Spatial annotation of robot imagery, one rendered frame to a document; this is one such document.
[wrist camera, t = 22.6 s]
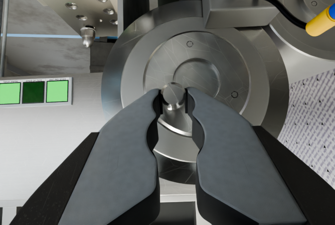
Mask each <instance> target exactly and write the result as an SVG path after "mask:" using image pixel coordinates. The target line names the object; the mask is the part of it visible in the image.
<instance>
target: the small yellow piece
mask: <svg viewBox="0 0 335 225"><path fill-rule="evenodd" d="M265 1H268V2H269V3H271V4H272V5H273V6H275V7H276V8H277V9H278V10H279V11H280V13H281V14H282V15H283V16H284V17H285V18H286V19H287V20H288V21H290V22H291V23H292V24H294V25H295V26H297V27H299V28H301V29H304V30H306V31H307V33H308V34H309V35H311V36H318V35H320V34H322V33H324V32H325V31H327V30H328V29H330V28H332V27H333V26H335V3H334V4H332V5H330V6H329V7H327V8H326V9H325V10H323V11H322V12H321V13H320V14H318V15H317V16H316V17H314V18H313V19H312V20H310V21H309V22H308V23H306V22H303V21H301V20H299V19H298V18H296V17H295V16H294V15H292V14H291V13H290V12H289V11H288V10H287V9H286V8H285V6H284V5H283V4H282V3H281V2H279V1H278V0H265Z"/></svg>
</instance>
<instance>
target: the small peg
mask: <svg viewBox="0 0 335 225"><path fill-rule="evenodd" d="M185 98H186V92H185V89H184V87H183V86H182V85H181V84H179V83H176V82H171V83H168V84H166V85H165V86H164V87H163V88H162V90H161V100H162V102H163V104H164V106H165V107H166V108H167V109H168V110H171V111H175V110H178V109H180V108H181V107H182V105H183V103H184V101H185Z"/></svg>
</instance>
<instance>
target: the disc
mask: <svg viewBox="0 0 335 225"><path fill-rule="evenodd" d="M189 16H199V17H203V8H202V0H182V1H176V2H171V3H168V4H164V5H162V6H159V7H157V8H154V9H152V10H150V11H148V12H147V13H145V14H143V15H142V16H140V17H139V18H138V19H136V20H135V21H134V22H133V23H131V24H130V25H129V26H128V27H127V28H126V29H125V30H124V32H123V33H122V34H121V35H120V36H119V38H118V39H117V41H116V42H115V44H114V45H113V47H112V49H111V51H110V53H109V55H108V58H107V60H106V63H105V67H104V70H103V75H102V82H101V101H102V108H103V113H104V117H105V120H106V122H108V121H109V120H110V119H111V118H112V117H113V116H114V115H115V114H117V113H118V112H119V111H120V110H122V109H123V105H122V100H121V77H122V72H123V68H124V65H125V62H126V60H127V58H128V56H129V54H130V52H131V51H132V49H133V48H134V46H135V45H136V44H137V43H138V41H139V40H140V39H141V38H142V37H143V36H144V35H145V34H147V33H148V32H149V31H151V30H152V29H153V28H155V27H157V26H158V25H160V24H162V23H165V22H167V21H170V20H173V19H176V18H181V17H189ZM234 28H235V29H237V30H238V31H240V32H241V33H242V34H243V35H245V36H246V37H247V38H248V39H249V40H250V41H251V42H252V44H253V45H254V46H255V47H256V49H257V50H258V52H259V54H260V55H261V57H262V59H263V61H264V64H265V66H266V69H267V73H268V78H269V86H270V95H269V103H268V108H267V111H266V114H265V117H264V119H263V121H262V123H261V126H262V127H263V128H264V129H266V130H267V131H268V132H269V133H270V134H271V135H273V136H274V137H275V138H276V139H277V138H278V136H279V134H280V132H281V130H282V128H283V125H284V123H285V119H286V116H287V112H288V106H289V80H288V75H287V70H286V67H285V64H284V61H283V58H282V56H281V54H280V52H279V50H278V48H277V46H276V45H275V43H274V42H273V40H272V39H271V38H270V36H269V35H268V34H267V33H266V32H265V30H264V29H263V28H262V27H261V26H248V27H234ZM153 153H154V155H155V157H156V159H157V163H158V172H159V177H160V178H162V179H165V180H168V181H172V182H176V183H181V184H190V185H195V177H196V163H192V162H183V161H178V160H174V159H171V158H168V157H166V156H164V155H162V154H159V153H158V152H156V151H154V150H153Z"/></svg>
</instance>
